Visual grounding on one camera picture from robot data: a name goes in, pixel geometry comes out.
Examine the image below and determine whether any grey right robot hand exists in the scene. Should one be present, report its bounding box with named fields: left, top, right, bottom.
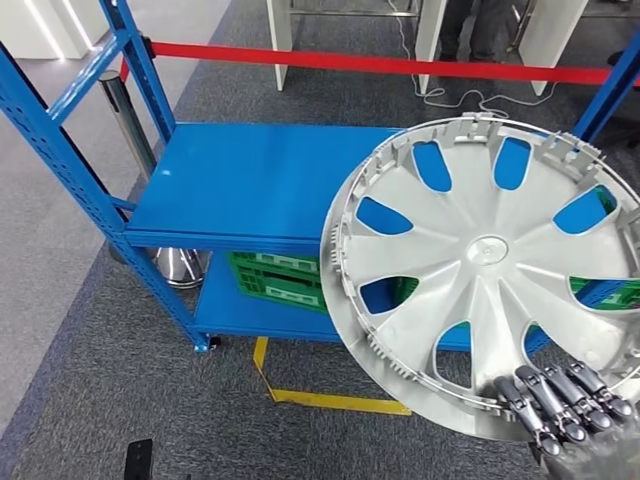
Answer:
left=492, top=357, right=640, bottom=480

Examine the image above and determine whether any silver plastic wheel hubcap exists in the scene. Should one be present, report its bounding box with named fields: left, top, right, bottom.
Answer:
left=319, top=112, right=640, bottom=444

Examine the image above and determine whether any blue metal shelf rack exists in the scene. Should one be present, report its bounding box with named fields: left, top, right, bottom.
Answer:
left=0, top=0, right=640, bottom=356

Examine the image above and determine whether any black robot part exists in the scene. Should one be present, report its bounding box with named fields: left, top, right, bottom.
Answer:
left=124, top=438, right=153, bottom=480

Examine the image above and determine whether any green plastic crate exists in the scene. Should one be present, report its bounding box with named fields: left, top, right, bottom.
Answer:
left=395, top=276, right=640, bottom=313
left=226, top=250, right=331, bottom=316
left=595, top=185, right=619, bottom=215

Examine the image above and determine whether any yellow tape U outline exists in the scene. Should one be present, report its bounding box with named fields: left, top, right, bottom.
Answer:
left=252, top=336, right=412, bottom=417

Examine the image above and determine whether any white desk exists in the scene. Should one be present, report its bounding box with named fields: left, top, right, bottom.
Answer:
left=517, top=0, right=590, bottom=97
left=266, top=0, right=448, bottom=95

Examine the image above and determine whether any person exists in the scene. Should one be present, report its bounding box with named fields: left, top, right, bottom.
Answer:
left=438, top=0, right=511, bottom=64

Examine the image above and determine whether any red barrier belt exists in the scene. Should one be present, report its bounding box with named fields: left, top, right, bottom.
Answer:
left=119, top=40, right=640, bottom=89

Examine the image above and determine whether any chrome stanchion with grey cap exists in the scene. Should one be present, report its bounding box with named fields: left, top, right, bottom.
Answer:
left=98, top=69, right=211, bottom=291

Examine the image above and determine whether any white lit plinth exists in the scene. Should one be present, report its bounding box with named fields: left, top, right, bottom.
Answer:
left=0, top=0, right=109, bottom=61

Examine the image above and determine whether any white looped cable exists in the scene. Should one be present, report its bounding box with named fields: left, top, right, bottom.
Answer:
left=387, top=0, right=561, bottom=121

